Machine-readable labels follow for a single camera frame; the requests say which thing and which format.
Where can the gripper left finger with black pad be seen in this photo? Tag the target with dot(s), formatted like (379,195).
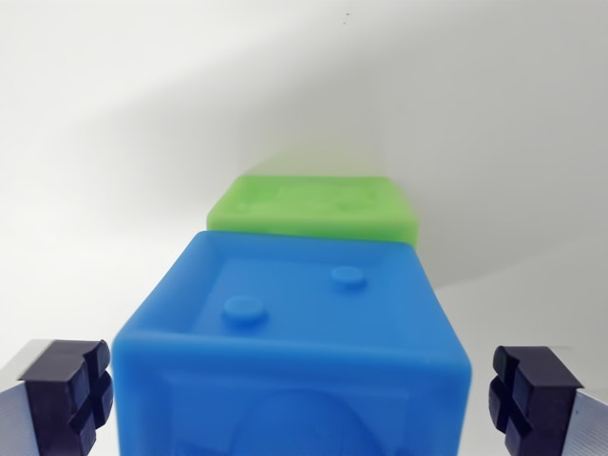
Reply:
(52,399)

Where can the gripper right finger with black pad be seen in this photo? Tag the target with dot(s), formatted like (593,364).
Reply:
(546,399)

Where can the blue embossed cube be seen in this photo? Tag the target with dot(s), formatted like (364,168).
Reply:
(294,361)

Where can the green embossed cube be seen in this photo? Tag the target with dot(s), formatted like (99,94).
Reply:
(313,209)

